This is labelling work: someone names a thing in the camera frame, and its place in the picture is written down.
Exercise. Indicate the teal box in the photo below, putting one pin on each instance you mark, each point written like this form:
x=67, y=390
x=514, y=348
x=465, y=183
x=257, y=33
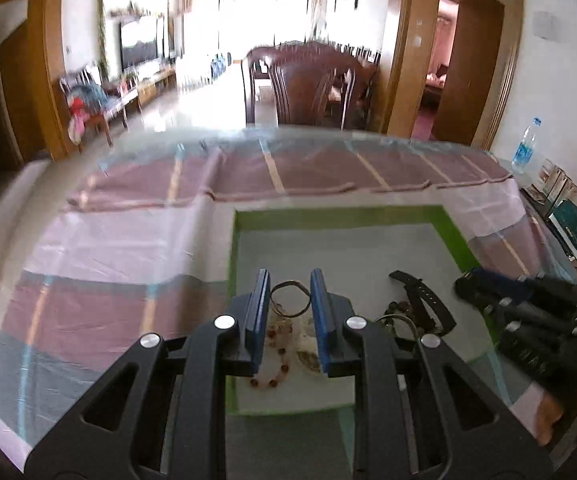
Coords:
x=576, y=230

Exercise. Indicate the green leaf garland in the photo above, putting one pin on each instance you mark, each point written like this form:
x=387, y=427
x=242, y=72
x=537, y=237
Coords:
x=102, y=25

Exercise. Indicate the blue water jugs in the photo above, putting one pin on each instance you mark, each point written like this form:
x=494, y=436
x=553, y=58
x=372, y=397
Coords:
x=220, y=66

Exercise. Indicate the black wrist watch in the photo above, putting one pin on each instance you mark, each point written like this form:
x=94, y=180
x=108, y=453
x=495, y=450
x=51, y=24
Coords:
x=418, y=290

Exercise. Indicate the person's right hand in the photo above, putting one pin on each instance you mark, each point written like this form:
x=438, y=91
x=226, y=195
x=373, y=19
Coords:
x=551, y=415

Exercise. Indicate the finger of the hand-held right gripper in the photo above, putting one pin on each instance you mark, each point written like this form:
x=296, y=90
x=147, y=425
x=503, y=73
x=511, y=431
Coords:
x=503, y=285
x=483, y=302

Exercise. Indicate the dark wooden dining chair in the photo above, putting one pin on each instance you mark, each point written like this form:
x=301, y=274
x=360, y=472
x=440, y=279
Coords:
x=258, y=85
x=308, y=90

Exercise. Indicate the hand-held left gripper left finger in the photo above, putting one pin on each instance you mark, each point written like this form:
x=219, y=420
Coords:
x=258, y=330

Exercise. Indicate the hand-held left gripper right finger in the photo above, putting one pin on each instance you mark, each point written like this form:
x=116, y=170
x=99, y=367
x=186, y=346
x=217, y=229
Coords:
x=323, y=330

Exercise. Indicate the green cardboard box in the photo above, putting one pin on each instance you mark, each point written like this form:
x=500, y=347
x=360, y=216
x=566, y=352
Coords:
x=348, y=240

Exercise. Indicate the armchair with clothes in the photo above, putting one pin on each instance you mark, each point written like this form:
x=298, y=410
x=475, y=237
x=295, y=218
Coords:
x=88, y=105

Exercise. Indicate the wooden television cabinet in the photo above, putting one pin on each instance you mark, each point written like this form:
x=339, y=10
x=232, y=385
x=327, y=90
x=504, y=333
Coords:
x=156, y=85

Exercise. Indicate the television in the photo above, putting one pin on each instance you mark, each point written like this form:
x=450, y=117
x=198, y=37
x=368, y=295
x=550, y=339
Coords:
x=138, y=45

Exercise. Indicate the clear water bottle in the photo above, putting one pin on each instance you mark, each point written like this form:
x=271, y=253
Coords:
x=523, y=152

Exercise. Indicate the pale printed cartons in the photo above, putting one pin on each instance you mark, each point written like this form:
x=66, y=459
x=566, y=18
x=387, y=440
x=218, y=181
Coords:
x=558, y=180

